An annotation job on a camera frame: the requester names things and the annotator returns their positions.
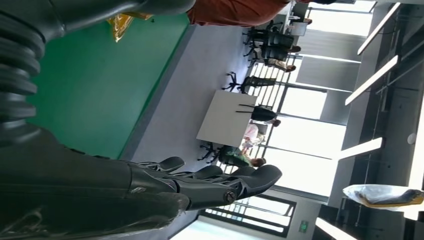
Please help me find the green table mat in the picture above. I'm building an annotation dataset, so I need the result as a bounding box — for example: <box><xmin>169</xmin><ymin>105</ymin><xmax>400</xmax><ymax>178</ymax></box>
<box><xmin>25</xmin><ymin>13</ymin><xmax>192</xmax><ymax>160</ymax></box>

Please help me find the yellow plastic wrapped package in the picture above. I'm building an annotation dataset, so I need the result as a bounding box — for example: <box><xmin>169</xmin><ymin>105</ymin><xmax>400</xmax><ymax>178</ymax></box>
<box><xmin>106</xmin><ymin>12</ymin><xmax>154</xmax><ymax>43</ymax></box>

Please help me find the white office desk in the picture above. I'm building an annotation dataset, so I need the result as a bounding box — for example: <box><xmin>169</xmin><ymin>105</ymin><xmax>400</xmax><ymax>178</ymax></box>
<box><xmin>196</xmin><ymin>90</ymin><xmax>258</xmax><ymax>149</ymax></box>

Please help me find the seated person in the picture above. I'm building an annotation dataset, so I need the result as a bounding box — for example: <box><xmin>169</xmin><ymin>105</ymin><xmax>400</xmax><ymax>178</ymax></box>
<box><xmin>239</xmin><ymin>123</ymin><xmax>267</xmax><ymax>151</ymax></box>
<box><xmin>216</xmin><ymin>145</ymin><xmax>268</xmax><ymax>169</ymax></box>
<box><xmin>264</xmin><ymin>57</ymin><xmax>298</xmax><ymax>73</ymax></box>
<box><xmin>235</xmin><ymin>104</ymin><xmax>282</xmax><ymax>128</ymax></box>

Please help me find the white ceiling light strip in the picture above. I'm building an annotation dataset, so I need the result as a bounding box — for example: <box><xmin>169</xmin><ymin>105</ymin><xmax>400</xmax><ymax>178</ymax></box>
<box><xmin>344</xmin><ymin>54</ymin><xmax>400</xmax><ymax>107</ymax></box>
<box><xmin>314</xmin><ymin>216</ymin><xmax>359</xmax><ymax>240</ymax></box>
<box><xmin>337</xmin><ymin>137</ymin><xmax>384</xmax><ymax>162</ymax></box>
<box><xmin>357</xmin><ymin>2</ymin><xmax>402</xmax><ymax>56</ymax></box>

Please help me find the pale plastic wrapped fixture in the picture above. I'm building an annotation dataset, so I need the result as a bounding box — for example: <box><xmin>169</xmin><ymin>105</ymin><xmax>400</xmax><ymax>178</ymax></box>
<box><xmin>342</xmin><ymin>183</ymin><xmax>424</xmax><ymax>213</ymax></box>

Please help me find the black window frame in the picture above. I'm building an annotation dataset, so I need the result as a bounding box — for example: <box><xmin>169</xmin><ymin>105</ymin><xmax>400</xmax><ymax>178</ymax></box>
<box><xmin>198</xmin><ymin>193</ymin><xmax>298</xmax><ymax>238</ymax></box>

